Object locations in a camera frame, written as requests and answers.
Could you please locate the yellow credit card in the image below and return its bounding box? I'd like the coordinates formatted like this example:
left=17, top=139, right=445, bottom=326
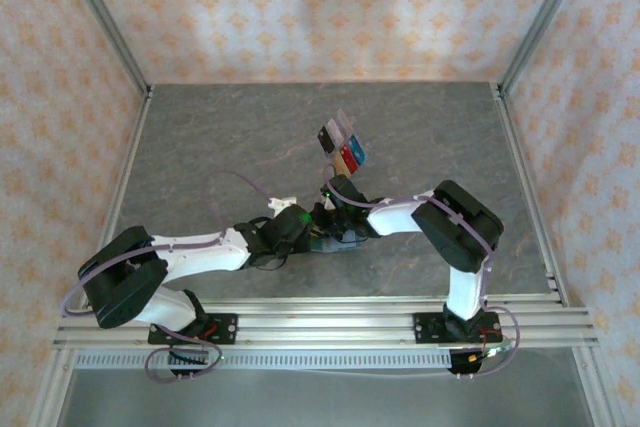
left=330, top=153, right=353, bottom=179

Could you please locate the red credit card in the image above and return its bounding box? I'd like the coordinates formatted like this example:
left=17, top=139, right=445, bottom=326
left=338, top=143, right=361, bottom=176

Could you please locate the blue credit card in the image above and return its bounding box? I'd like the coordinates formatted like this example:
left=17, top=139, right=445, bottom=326
left=345, top=135, right=369, bottom=169

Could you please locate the black credit card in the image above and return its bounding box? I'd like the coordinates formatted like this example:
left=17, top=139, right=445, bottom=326
left=315, top=127, right=336, bottom=155

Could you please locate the grey white credit card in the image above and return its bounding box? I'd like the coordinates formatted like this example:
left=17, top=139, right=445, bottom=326
left=323, top=120, right=345, bottom=147

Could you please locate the clear acrylic card stand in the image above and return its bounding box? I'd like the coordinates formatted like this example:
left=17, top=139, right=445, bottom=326
left=314, top=107, right=370, bottom=187

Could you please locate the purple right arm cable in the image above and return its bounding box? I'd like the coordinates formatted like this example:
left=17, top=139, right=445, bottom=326
left=322, top=162, right=525, bottom=382

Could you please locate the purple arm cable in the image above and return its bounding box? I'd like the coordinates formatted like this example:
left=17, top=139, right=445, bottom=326
left=60, top=170, right=281, bottom=384
left=322, top=162, right=525, bottom=382

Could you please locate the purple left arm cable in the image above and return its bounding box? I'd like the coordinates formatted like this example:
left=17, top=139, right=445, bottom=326
left=60, top=170, right=281, bottom=384

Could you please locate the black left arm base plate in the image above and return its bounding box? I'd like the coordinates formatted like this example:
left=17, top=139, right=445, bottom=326
left=147, top=312, right=238, bottom=347

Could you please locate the aluminium mounting rail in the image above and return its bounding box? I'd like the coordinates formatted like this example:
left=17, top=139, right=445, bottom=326
left=51, top=304, right=600, bottom=351

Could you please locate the grey slotted cable duct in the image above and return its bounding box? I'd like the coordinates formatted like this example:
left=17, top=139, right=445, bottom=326
left=73, top=349, right=454, bottom=372

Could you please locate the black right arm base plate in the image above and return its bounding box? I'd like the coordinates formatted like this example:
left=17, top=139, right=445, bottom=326
left=413, top=311, right=502, bottom=346

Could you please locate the aluminium table side rail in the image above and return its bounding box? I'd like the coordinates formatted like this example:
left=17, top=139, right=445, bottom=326
left=79, top=85, right=154, bottom=309
left=491, top=82, right=570, bottom=308

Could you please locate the black cable clamp bracket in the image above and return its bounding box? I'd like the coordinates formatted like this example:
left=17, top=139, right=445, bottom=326
left=447, top=348, right=485, bottom=379

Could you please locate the aluminium frame leg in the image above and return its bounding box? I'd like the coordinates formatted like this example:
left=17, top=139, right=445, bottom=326
left=29, top=346, right=76, bottom=427
left=572, top=346, right=615, bottom=427

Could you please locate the aluminium frame post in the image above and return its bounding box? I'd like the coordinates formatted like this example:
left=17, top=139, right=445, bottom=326
left=498, top=0, right=597, bottom=94
left=53, top=0, right=153, bottom=98

